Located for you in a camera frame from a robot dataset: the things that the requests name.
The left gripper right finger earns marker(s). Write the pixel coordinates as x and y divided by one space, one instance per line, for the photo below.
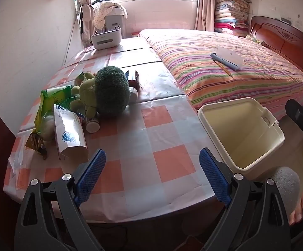
216 179

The right pink curtain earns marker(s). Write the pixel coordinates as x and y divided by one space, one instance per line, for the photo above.
205 15

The yellow snack wrapper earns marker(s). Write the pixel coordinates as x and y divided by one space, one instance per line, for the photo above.
36 143

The checkered plastic tablecloth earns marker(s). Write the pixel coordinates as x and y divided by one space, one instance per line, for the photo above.
152 150

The stack of folded quilts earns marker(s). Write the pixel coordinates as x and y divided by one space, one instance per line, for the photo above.
231 17

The white medicine bottle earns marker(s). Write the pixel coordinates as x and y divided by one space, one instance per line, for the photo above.
92 125

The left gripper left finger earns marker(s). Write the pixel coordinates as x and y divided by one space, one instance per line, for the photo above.
86 176

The cream plastic trash bin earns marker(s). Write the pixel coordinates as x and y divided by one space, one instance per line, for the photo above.
245 134

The yellow pencil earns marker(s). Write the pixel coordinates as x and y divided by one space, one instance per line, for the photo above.
223 68

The wooden headboard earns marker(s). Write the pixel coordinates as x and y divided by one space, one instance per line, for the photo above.
280 37

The striped bed cover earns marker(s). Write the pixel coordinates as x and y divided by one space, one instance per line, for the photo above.
213 67

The green wet wipes pack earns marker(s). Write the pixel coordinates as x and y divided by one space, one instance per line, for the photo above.
44 120

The blue label brown bottle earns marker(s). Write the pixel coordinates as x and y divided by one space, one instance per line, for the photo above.
132 77

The white blue paper box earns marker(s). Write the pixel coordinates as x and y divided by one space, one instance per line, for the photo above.
71 144

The grey knee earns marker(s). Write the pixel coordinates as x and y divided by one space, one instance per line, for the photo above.
288 184

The green broccoli plush toy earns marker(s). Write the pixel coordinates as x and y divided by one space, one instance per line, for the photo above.
105 93

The grey white notebook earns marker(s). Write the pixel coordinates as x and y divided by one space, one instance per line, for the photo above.
228 58

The white storage caddy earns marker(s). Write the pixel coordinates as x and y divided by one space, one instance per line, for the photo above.
108 39

